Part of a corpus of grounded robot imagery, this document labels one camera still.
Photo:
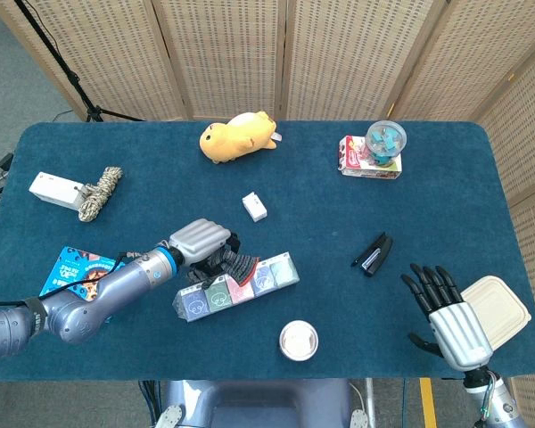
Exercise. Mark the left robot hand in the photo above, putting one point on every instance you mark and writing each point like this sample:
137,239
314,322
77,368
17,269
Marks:
203,243

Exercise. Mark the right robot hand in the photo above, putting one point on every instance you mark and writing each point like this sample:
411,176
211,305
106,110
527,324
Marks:
450,318

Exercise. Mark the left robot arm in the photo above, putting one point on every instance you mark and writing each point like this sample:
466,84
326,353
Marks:
84,296

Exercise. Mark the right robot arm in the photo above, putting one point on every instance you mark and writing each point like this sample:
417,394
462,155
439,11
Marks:
492,397

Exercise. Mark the beige lidded food container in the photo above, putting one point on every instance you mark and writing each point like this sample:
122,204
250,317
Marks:
497,312

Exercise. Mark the tissue pack row in plastic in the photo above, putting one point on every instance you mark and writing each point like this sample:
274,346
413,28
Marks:
241,292

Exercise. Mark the small white box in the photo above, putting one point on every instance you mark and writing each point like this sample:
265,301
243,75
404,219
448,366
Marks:
254,207

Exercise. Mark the black stapler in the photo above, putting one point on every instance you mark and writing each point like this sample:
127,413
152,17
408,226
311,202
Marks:
374,258

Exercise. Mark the yellow plush toy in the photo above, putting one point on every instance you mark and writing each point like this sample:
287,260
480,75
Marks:
236,138

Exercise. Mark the blue snack box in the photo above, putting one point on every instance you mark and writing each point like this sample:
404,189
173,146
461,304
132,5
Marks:
78,276

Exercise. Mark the rubber band jar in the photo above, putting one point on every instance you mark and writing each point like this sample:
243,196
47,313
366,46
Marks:
298,341

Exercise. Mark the white rectangular box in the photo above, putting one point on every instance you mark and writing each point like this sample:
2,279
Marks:
55,191

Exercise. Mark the robot torso base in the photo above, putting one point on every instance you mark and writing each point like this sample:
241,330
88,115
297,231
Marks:
258,403

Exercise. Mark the red and white carton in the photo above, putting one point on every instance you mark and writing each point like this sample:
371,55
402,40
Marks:
361,167

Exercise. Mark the clear jar of binder clips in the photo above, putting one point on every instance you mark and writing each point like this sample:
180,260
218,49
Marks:
385,142

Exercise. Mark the woven folding screen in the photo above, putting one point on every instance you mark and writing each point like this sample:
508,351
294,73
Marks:
294,58

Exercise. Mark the black tripod stand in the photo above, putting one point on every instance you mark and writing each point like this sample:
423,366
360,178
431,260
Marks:
67,73

